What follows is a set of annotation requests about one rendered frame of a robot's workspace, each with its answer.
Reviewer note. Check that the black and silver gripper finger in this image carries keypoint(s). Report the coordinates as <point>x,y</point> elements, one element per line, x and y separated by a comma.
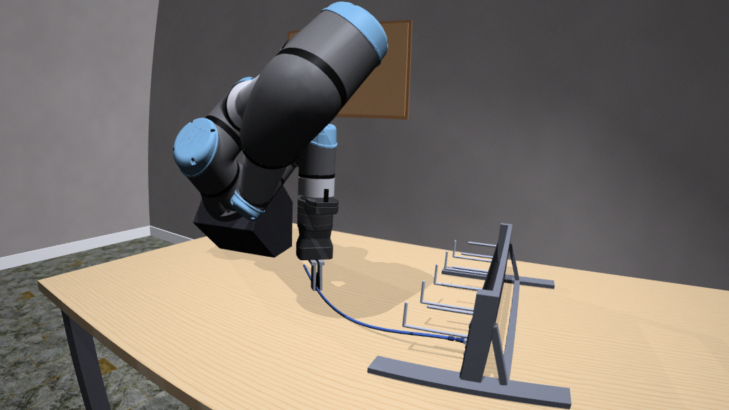
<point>313,275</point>
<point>320,264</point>

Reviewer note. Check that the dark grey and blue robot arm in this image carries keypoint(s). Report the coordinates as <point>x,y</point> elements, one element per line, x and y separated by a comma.
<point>282,115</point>

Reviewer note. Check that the blue cable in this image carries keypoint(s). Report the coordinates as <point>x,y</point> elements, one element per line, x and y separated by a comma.
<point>450,338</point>

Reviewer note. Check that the dark grey metal rack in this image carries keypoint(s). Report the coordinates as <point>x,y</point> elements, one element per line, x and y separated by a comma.
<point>482,330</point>

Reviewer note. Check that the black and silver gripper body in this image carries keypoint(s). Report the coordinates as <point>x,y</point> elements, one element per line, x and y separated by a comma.
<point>315,218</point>

